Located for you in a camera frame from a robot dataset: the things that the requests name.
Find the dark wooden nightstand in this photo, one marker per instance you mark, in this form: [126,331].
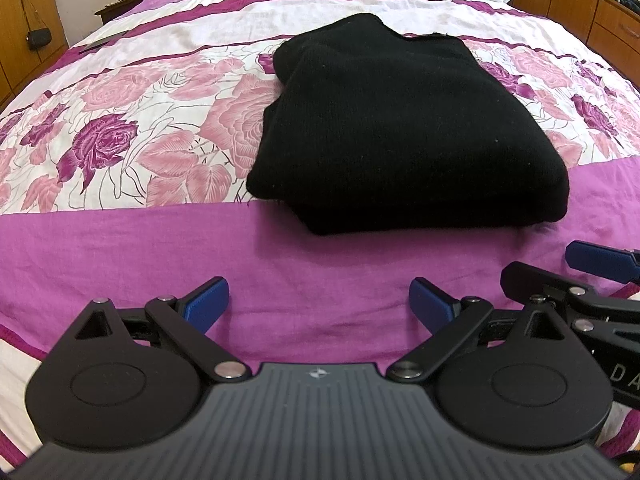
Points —
[117,7]

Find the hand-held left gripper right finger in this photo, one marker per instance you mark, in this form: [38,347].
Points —
[432,306]

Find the black button cardigan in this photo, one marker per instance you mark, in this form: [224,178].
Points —
[400,130]

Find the pink floral bedspread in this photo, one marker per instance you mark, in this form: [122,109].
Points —
[150,240]

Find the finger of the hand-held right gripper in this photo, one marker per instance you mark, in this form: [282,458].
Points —
[530,277]
[600,260]

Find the wooden wardrobe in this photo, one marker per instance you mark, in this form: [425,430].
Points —
[25,10]

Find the small black bag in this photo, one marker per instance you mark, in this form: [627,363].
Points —
[40,40]

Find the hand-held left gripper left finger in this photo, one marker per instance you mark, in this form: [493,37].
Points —
[207,306]

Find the wooden side cabinet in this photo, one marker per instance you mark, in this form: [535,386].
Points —
[575,10]

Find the black phone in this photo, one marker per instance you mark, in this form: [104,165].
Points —
[105,42]

